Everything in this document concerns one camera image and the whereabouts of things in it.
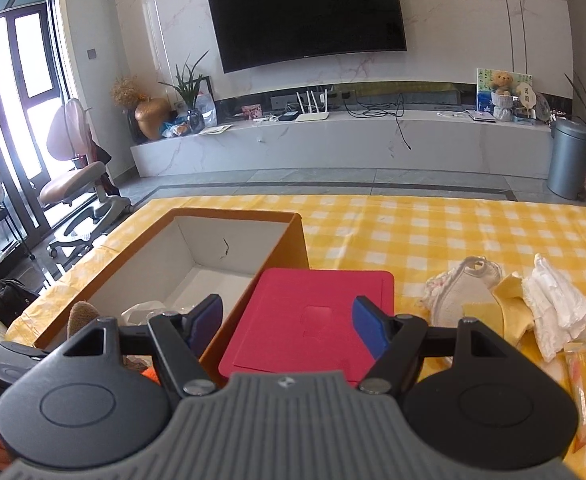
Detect pink desk chair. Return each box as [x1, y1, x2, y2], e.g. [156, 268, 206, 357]
[38, 99, 134, 257]

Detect white crumpled tissue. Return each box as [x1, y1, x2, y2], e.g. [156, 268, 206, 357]
[522, 253, 586, 362]

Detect yellow checkered tablecloth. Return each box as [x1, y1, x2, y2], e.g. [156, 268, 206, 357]
[6, 195, 586, 480]

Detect clear plastic bag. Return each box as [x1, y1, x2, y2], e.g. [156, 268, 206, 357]
[120, 300, 195, 327]

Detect white marble television console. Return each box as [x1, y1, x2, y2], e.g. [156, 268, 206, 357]
[130, 107, 556, 179]

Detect gold acorn vase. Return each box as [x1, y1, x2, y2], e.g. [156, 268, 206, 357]
[134, 98, 173, 142]

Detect black cable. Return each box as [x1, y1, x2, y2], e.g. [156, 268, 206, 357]
[345, 91, 415, 152]

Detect black wall television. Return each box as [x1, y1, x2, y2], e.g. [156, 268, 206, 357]
[205, 0, 408, 74]

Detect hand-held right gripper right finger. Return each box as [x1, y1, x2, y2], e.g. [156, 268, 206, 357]
[352, 296, 518, 396]

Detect dried flower bunch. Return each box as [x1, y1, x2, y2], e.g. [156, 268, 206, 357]
[112, 76, 150, 109]

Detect round paper fan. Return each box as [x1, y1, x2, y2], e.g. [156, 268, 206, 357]
[515, 82, 534, 112]

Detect grey metal trash can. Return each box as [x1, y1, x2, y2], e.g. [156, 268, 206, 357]
[547, 119, 586, 200]

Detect teddy bear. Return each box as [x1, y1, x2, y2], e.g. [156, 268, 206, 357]
[490, 71, 516, 122]

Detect colourful snack bags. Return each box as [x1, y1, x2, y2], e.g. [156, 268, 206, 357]
[160, 119, 192, 139]

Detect orange cardboard box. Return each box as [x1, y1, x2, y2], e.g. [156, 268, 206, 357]
[6, 207, 310, 387]

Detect red square box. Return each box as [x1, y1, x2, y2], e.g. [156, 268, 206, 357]
[218, 268, 396, 387]

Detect green plant in glass vase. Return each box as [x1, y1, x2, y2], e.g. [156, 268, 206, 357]
[159, 50, 210, 134]

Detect green and blue picture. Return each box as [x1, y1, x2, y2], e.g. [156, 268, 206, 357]
[475, 67, 534, 112]

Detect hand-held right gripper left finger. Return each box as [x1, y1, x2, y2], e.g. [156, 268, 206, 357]
[48, 294, 223, 398]

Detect black handbag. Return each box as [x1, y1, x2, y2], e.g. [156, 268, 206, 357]
[0, 277, 41, 322]

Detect white router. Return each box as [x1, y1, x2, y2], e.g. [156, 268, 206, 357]
[295, 89, 330, 122]

